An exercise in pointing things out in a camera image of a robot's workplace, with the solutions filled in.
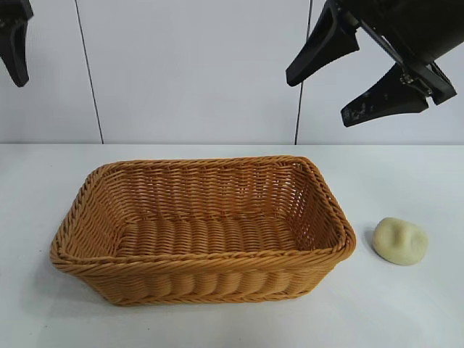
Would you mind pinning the tan woven wicker basket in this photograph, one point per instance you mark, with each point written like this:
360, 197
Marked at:
203, 232

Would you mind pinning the pale yellow egg yolk pastry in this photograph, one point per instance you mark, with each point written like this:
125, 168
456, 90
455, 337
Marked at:
398, 243

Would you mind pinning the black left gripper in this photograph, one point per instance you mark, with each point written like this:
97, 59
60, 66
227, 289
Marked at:
12, 9

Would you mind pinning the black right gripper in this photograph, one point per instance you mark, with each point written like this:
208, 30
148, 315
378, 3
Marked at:
413, 25

